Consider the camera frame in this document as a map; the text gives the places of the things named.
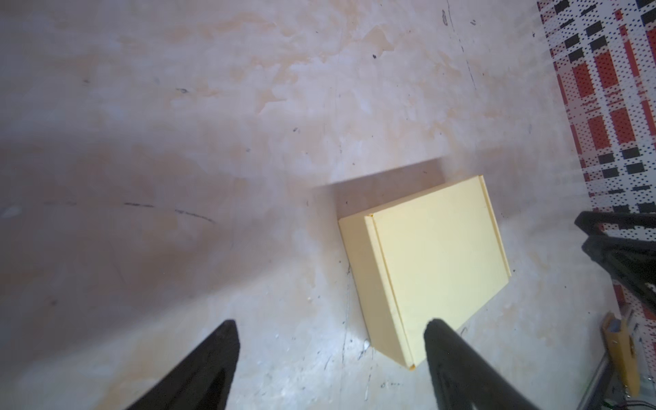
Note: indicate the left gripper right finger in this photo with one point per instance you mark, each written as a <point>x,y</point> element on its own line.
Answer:
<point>461,378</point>

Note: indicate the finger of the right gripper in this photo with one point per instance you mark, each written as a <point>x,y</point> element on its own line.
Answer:
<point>630,262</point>
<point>590,222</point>

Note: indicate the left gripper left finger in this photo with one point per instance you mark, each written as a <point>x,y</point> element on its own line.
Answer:
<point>203,379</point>

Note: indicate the yellow paper box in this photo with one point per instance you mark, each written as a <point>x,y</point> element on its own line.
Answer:
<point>435,254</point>

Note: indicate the yellow card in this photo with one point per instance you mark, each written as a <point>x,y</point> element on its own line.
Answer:
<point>621,350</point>

